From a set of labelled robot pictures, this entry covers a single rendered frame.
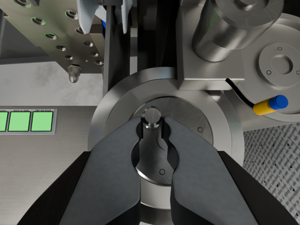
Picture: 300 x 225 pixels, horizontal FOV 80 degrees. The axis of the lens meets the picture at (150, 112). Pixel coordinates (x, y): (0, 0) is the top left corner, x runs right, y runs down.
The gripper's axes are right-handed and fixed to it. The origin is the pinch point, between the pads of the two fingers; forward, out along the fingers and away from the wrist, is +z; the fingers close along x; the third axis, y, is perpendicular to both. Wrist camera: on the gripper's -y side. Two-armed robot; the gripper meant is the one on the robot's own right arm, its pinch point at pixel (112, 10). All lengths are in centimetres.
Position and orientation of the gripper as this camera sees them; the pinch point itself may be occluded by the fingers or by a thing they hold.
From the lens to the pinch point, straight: 26.0
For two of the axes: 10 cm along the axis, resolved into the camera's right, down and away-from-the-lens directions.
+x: 10.0, 0.0, 0.2
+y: 0.1, 9.8, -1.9
